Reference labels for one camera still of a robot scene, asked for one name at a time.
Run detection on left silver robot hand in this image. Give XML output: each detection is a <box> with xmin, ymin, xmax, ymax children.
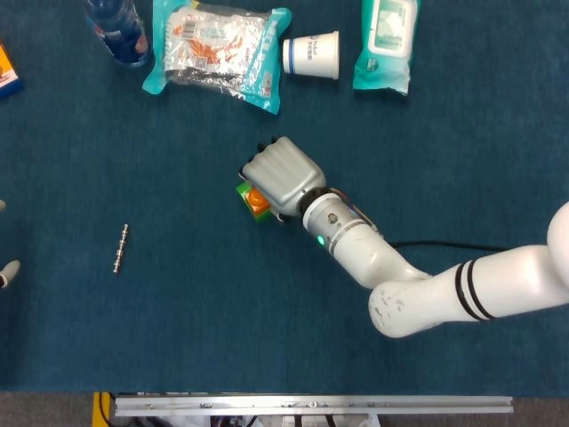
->
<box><xmin>0</xmin><ymin>199</ymin><xmax>22</xmax><ymax>289</ymax></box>

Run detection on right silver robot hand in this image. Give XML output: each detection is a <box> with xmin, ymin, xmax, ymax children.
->
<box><xmin>239</xmin><ymin>135</ymin><xmax>326</xmax><ymax>222</ymax></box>

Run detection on orange toy brick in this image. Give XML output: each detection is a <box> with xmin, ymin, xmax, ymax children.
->
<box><xmin>246</xmin><ymin>189</ymin><xmax>271</xmax><ymax>213</ymax></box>

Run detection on green toy brick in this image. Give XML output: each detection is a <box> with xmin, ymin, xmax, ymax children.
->
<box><xmin>235</xmin><ymin>181</ymin><xmax>273</xmax><ymax>224</ymax></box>

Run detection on beaded silver metal rod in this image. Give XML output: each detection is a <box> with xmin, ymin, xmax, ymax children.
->
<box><xmin>111</xmin><ymin>223</ymin><xmax>131</xmax><ymax>276</ymax></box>

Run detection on white paper cup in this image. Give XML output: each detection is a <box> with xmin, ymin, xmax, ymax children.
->
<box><xmin>282</xmin><ymin>30</ymin><xmax>341</xmax><ymax>82</ymax></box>

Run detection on teal and silver snack bag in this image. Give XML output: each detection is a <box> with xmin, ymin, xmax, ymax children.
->
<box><xmin>141</xmin><ymin>0</ymin><xmax>293</xmax><ymax>116</ymax></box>

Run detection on dark blue felt table cover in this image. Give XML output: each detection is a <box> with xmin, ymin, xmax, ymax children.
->
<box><xmin>0</xmin><ymin>0</ymin><xmax>569</xmax><ymax>395</ymax></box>

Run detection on teal wet wipes pack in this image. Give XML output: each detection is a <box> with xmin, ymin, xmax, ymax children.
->
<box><xmin>352</xmin><ymin>0</ymin><xmax>421</xmax><ymax>96</ymax></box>

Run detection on orange and blue carton box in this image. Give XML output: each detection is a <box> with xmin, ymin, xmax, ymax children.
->
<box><xmin>0</xmin><ymin>39</ymin><xmax>25</xmax><ymax>100</ymax></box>

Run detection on blue label drink bottle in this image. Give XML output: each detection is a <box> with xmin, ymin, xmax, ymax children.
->
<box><xmin>83</xmin><ymin>0</ymin><xmax>154</xmax><ymax>68</ymax></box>

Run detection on yellow frame post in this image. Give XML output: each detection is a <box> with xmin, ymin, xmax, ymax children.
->
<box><xmin>92</xmin><ymin>391</ymin><xmax>112</xmax><ymax>427</ymax></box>

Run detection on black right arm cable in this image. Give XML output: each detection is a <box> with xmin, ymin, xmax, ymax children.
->
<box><xmin>389</xmin><ymin>240</ymin><xmax>510</xmax><ymax>253</ymax></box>

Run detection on aluminium profile rail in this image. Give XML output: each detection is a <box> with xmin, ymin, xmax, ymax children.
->
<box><xmin>114</xmin><ymin>395</ymin><xmax>515</xmax><ymax>418</ymax></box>

